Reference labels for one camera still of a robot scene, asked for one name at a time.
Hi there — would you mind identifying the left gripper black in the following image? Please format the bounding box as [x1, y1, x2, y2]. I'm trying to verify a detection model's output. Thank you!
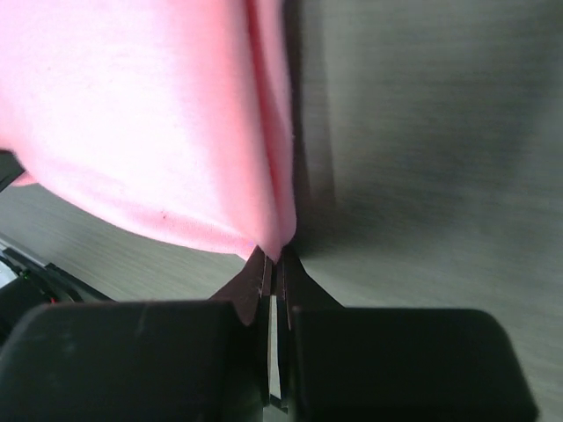
[0, 150, 110, 342]

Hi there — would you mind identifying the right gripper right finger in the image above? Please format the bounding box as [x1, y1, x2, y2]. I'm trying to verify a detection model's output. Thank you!
[275, 247, 539, 421]

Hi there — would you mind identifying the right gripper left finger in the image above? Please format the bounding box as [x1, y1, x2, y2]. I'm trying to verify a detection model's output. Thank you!
[1, 249, 271, 421]

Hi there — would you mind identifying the pink t shirt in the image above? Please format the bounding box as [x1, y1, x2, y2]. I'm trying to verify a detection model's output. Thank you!
[1, 1, 296, 259]

